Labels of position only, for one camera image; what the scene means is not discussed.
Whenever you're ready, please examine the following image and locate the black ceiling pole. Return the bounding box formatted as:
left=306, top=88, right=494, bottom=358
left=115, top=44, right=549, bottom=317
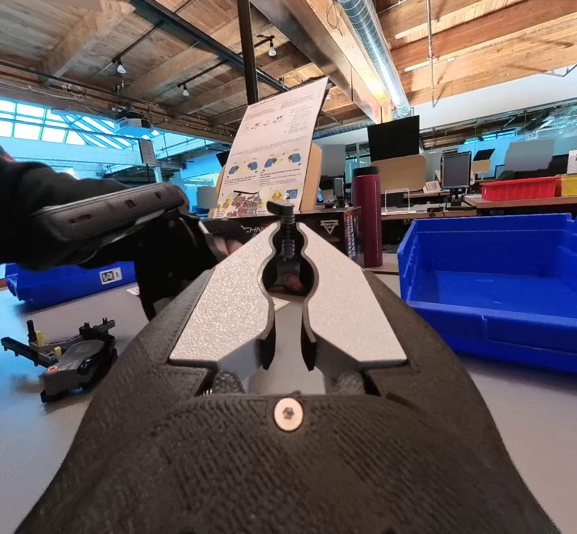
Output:
left=233, top=0, right=260, bottom=107

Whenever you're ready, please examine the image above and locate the computer monitor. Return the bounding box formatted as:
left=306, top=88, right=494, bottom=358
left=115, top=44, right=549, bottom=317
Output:
left=440, top=151, right=473, bottom=205

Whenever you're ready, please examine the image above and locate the wooden desk divider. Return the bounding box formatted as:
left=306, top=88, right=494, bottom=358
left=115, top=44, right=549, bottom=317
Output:
left=370, top=154, right=427, bottom=193

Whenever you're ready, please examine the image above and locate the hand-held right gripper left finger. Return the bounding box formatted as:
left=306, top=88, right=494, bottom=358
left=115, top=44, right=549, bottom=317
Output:
left=168, top=223, right=276, bottom=371

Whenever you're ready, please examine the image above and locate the silver air duct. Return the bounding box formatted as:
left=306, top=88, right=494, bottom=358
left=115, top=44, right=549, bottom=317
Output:
left=316, top=0, right=414, bottom=121

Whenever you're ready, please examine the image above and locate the person's left forearm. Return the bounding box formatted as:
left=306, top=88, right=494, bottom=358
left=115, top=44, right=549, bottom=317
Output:
left=0, top=147, right=131, bottom=271

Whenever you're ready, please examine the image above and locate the skylight window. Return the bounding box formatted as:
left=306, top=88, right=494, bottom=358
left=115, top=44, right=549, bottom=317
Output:
left=0, top=99, right=136, bottom=148

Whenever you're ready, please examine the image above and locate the red plastic bin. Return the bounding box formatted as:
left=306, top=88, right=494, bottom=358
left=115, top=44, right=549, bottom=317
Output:
left=480, top=176, right=562, bottom=202

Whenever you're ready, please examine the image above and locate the clear acrylic stand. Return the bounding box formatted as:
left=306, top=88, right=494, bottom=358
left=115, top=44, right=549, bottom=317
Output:
left=383, top=187, right=411, bottom=211

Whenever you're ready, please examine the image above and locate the grey desk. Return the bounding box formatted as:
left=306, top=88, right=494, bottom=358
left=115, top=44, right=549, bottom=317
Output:
left=0, top=268, right=577, bottom=534

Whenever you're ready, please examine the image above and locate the white ceiling projector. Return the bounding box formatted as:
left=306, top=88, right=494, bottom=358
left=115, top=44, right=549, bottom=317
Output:
left=113, top=112, right=153, bottom=138

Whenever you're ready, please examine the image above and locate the wooden poster stand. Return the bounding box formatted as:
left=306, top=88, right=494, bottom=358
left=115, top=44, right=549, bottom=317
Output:
left=212, top=144, right=323, bottom=218

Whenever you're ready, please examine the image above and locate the person's left hand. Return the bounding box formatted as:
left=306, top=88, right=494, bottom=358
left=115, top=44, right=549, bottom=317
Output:
left=215, top=236, right=246, bottom=261

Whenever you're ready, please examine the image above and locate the black toy box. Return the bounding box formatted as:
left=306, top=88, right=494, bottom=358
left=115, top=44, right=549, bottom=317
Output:
left=198, top=206, right=364, bottom=270

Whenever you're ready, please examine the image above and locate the blue plastic bin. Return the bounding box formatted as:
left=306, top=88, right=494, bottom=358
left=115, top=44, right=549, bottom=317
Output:
left=397, top=213, right=577, bottom=374
left=5, top=261, right=137, bottom=311

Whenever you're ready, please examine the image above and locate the white instruction poster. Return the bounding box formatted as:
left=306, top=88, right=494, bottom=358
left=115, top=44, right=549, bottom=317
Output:
left=216, top=75, right=332, bottom=220

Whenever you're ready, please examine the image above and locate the black flat panel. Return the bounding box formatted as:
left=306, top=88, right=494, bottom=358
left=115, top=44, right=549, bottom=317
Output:
left=367, top=115, right=421, bottom=163

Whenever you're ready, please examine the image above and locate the wooden table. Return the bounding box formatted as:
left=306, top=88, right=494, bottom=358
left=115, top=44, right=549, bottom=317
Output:
left=383, top=195, right=577, bottom=220

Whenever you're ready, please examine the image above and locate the small grey spring part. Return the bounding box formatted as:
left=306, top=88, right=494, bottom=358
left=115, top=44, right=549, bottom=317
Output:
left=270, top=257, right=309, bottom=294

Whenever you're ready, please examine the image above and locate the grey brick-built vehicle model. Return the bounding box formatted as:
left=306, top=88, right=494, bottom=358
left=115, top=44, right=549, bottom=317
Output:
left=0, top=318, right=119, bottom=403

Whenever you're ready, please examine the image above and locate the small metal spring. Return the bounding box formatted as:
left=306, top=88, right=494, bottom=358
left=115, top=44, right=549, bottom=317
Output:
left=280, top=220, right=296, bottom=260

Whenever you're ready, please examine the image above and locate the maroon drink bottle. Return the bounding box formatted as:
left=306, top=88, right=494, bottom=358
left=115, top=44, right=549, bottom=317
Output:
left=351, top=166, right=384, bottom=269

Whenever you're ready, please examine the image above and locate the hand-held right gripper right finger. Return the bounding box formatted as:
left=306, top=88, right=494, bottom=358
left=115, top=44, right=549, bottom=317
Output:
left=301, top=223, right=409, bottom=371

